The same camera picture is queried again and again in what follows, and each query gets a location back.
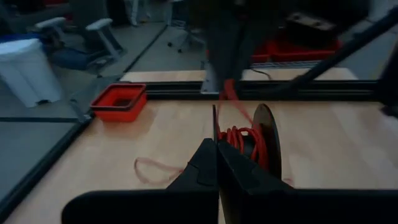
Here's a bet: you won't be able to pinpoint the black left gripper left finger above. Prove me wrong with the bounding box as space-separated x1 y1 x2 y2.
167 138 219 224

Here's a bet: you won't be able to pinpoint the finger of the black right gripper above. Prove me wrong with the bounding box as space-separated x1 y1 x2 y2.
206 18 233 93
231 24 257 83

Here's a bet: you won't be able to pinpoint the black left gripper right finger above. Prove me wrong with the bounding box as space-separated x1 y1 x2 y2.
216 140 295 224

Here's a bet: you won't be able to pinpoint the thin red cord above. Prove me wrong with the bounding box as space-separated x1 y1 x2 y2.
133 78 295 187

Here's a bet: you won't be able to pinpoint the red storage bin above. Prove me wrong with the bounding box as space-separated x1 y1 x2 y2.
251 39 343 63

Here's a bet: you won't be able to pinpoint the red collapsible bin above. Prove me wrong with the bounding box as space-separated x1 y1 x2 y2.
90 83 148 123

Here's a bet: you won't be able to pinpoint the blue office chair grey arms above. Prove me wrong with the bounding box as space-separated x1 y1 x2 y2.
32 0 127 73

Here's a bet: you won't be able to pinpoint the white trash bin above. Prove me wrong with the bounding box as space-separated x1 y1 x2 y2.
0 37 63 109

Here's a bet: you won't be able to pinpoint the black clamp bracket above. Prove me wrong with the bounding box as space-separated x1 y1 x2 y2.
70 98 91 123

